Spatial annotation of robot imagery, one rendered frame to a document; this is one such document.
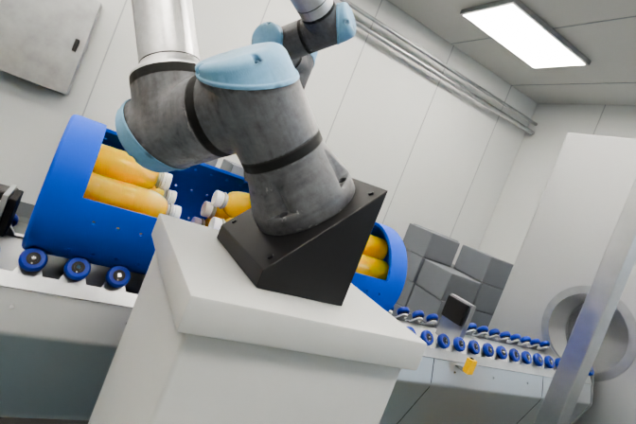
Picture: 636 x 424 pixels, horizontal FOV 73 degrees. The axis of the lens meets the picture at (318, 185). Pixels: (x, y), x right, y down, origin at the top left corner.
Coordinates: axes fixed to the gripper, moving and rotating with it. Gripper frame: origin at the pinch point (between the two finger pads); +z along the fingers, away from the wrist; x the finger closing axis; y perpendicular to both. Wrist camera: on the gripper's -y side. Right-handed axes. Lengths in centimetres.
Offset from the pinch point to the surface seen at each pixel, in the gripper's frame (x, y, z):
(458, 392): -14, 88, 41
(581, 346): -34, 103, 12
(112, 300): -11.9, -20.7, 31.5
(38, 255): -10.4, -35.4, 26.0
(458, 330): -4, 90, 25
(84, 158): -11.8, -34.0, 6.2
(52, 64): 310, -71, -10
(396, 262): -12.7, 44.0, 7.6
